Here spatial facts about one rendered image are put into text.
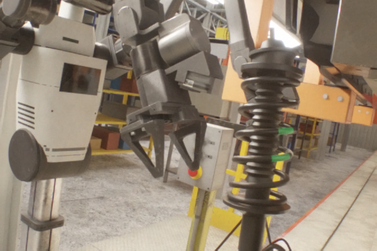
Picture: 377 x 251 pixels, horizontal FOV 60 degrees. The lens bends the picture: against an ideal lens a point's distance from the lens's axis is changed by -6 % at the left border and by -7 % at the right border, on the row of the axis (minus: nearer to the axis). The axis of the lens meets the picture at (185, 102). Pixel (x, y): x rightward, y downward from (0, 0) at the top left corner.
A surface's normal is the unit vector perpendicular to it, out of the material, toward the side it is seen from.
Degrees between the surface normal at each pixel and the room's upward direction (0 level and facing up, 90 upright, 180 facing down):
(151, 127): 108
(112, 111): 90
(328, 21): 92
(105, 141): 90
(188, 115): 60
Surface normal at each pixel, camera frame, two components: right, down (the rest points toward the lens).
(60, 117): 0.83, 0.18
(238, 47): -0.49, -0.07
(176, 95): 0.80, -0.34
